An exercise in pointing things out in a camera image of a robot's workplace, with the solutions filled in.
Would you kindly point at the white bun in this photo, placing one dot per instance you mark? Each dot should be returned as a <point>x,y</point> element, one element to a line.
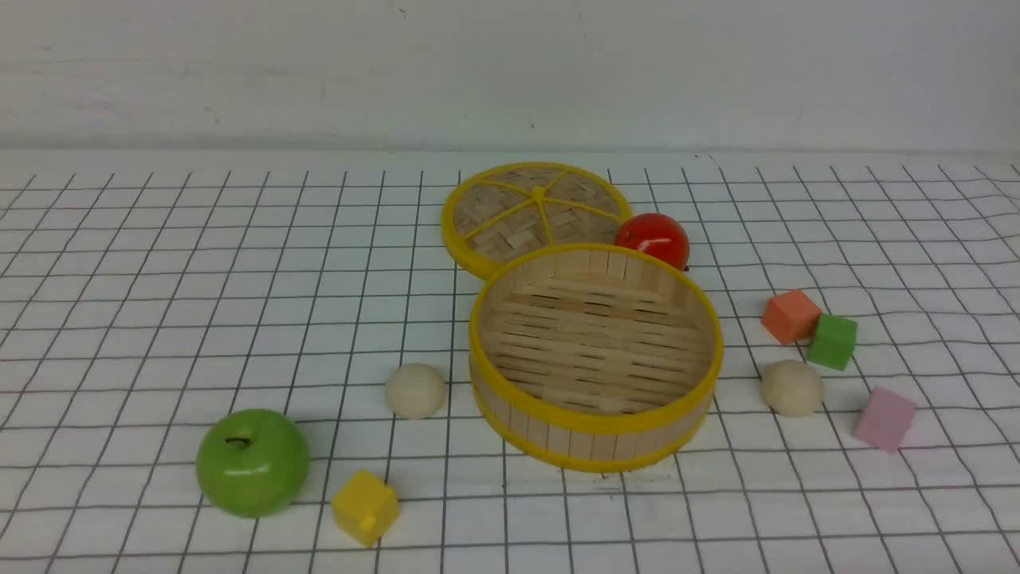
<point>793,389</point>
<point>415,391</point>

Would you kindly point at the bamboo steamer lid yellow rim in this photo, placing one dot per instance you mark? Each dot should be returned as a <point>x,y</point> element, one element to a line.
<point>506,212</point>

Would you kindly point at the bamboo steamer tray yellow rim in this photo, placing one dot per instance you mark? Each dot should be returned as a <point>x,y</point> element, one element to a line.
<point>593,357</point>

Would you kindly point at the red tomato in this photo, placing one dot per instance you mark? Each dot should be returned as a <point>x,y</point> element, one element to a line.
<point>657,235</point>

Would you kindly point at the yellow cube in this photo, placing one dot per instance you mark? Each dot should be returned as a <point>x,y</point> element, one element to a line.
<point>365,507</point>

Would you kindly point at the orange cube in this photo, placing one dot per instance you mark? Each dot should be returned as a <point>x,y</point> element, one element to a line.
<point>791,317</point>

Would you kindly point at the green apple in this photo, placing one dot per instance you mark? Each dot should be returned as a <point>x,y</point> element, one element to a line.
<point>252,463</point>

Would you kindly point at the green cube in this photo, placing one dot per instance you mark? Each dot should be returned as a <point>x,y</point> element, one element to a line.
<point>833,343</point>

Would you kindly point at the pink cube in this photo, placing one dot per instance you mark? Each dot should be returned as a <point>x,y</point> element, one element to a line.
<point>885,420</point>

